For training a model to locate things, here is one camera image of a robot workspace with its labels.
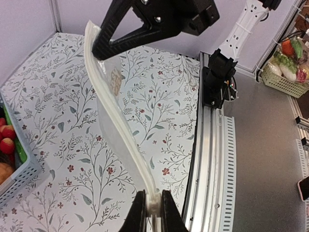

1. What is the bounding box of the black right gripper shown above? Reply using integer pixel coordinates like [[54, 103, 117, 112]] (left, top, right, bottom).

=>
[[92, 0, 220, 60]]

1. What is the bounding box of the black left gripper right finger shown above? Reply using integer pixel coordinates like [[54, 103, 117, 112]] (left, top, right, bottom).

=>
[[156, 190, 188, 232]]

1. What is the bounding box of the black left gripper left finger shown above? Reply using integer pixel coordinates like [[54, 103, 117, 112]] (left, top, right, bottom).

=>
[[124, 190, 151, 232]]

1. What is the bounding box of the clear zip top bag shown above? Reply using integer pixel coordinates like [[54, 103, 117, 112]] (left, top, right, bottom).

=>
[[84, 21, 161, 232]]

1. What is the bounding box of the light blue plastic basket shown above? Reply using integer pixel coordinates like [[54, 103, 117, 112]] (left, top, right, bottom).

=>
[[0, 96, 42, 207]]

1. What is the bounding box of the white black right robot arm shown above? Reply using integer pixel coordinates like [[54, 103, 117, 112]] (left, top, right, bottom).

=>
[[85, 0, 280, 109]]

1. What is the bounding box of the floral patterned tablecloth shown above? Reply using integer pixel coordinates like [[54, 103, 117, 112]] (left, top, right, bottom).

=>
[[0, 33, 199, 232]]

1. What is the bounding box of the red cherry tomato cluster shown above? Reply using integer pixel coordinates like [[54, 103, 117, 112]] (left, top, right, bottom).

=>
[[0, 117, 16, 155]]

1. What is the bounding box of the green leafy vegetable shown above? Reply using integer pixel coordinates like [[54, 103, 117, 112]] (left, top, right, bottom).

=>
[[3, 105, 27, 163]]

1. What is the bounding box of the pink phone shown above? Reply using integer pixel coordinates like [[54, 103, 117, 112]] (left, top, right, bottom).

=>
[[297, 176, 309, 201]]

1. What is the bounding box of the yellow basket of vegetables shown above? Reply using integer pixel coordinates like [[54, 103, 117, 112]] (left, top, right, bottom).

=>
[[261, 37, 309, 98]]

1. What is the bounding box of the aluminium front rail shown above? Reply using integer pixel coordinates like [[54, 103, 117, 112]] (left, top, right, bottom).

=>
[[181, 52, 239, 232]]

